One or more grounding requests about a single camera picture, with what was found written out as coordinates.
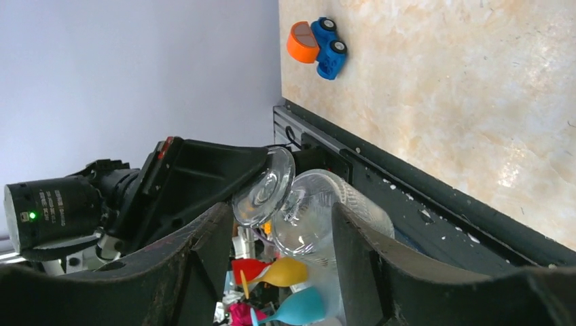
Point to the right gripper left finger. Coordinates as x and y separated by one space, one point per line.
176 280

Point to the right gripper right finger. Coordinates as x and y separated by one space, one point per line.
384 282

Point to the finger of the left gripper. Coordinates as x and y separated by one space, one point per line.
180 180

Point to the magenta plastic goblet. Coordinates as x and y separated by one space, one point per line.
239 314

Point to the blue plastic goblet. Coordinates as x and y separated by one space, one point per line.
300 308

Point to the orange plastic goblet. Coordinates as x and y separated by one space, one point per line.
283 272

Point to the small clear tumbler glass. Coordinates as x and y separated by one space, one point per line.
299 210

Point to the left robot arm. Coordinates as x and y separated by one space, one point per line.
51 219

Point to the blue orange toy car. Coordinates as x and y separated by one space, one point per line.
318 43

